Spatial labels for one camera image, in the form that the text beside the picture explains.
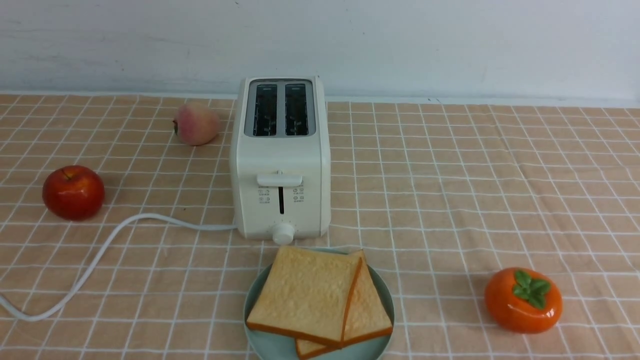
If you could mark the toast slice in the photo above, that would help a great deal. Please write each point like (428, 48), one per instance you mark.
(366, 318)
(307, 295)

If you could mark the white two-slot toaster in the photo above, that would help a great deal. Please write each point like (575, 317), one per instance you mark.
(280, 159)

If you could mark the orange checkered tablecloth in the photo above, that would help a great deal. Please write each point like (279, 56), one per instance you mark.
(440, 198)

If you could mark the pink peach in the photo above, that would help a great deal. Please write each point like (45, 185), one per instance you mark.
(196, 124)

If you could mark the light blue round plate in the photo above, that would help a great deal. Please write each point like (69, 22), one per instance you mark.
(271, 346)

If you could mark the orange persimmon with green leaves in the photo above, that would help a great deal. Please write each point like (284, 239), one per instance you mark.
(523, 301)

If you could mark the red apple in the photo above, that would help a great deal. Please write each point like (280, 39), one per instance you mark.
(74, 193)

